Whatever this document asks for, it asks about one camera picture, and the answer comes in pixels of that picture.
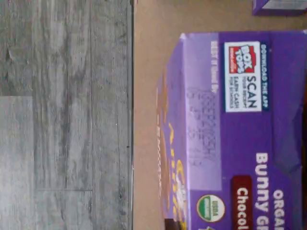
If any purple box brown patch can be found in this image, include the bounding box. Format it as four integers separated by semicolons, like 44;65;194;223
155;30;307;230

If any purple box yellow patch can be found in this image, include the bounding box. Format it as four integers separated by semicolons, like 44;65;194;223
252;0;307;17

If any black metal shelf rack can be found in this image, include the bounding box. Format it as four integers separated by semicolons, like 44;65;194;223
129;0;135;230

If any brown shelf board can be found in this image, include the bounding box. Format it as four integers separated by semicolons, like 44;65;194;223
133;0;307;230

